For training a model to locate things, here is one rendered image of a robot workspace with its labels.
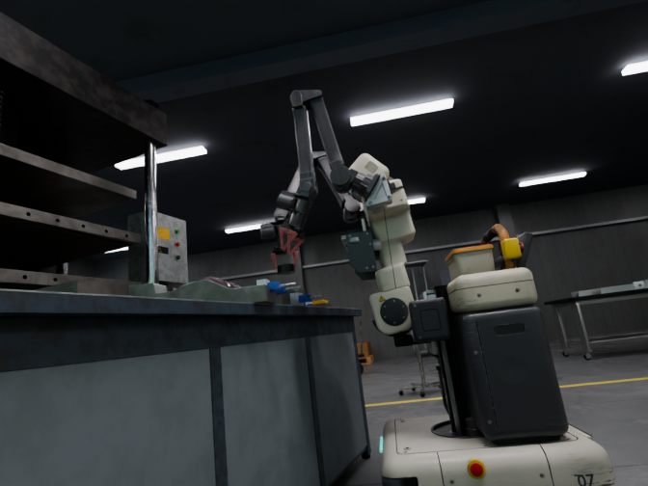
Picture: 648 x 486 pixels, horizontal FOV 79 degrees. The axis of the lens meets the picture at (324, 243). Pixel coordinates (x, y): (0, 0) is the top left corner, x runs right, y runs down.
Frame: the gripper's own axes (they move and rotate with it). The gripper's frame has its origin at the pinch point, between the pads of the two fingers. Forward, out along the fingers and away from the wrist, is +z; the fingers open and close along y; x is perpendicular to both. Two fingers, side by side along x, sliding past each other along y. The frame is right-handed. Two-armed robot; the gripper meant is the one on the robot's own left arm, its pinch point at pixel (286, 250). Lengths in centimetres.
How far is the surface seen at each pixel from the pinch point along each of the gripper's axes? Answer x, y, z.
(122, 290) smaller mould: -26, 44, 29
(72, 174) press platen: -110, -7, -2
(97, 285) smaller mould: -28, 51, 29
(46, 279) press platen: -87, 5, 42
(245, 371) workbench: 6.2, 14.9, 42.7
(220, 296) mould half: -10.3, 17.2, 23.4
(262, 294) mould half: 2.9, 16.3, 18.1
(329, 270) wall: -138, -838, -72
